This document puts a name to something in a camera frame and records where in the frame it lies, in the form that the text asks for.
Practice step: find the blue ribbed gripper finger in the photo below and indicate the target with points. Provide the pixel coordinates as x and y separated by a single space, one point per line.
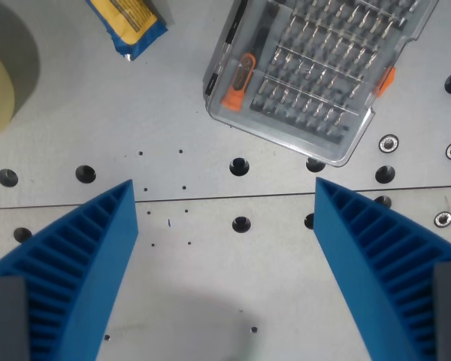
364 259
94 255

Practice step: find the blue and yellow snack bag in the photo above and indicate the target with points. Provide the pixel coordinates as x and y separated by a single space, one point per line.
129 24

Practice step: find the clear screwdriver bit set case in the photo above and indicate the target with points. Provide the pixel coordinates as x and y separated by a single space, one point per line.
315 75

